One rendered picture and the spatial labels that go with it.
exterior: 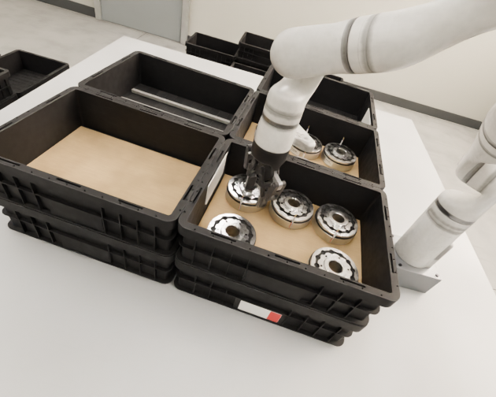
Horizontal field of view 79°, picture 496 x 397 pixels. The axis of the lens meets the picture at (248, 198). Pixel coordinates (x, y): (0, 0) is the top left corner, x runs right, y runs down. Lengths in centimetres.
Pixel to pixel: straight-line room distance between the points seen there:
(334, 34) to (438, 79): 374
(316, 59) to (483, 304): 85
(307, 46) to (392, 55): 11
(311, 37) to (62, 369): 67
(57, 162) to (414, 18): 72
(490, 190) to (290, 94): 45
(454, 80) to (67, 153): 396
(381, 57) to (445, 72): 374
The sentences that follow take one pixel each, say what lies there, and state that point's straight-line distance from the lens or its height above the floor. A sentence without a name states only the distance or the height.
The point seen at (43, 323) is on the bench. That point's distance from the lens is 72.
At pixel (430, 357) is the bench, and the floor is 70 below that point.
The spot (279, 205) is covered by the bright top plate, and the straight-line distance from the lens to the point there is 70.
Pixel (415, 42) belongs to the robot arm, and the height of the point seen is 126.
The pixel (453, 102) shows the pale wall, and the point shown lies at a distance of 436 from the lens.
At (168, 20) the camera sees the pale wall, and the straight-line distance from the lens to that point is 402.
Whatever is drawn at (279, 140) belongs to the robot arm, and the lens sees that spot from 55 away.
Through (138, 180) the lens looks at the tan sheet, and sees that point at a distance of 74.
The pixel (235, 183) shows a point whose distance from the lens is 71.
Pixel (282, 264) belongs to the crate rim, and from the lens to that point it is 52.
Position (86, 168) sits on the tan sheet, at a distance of 78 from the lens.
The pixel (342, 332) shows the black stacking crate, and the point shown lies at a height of 76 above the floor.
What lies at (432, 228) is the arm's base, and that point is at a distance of 83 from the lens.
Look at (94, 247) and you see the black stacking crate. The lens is 72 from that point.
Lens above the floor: 134
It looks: 44 degrees down
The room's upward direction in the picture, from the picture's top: 17 degrees clockwise
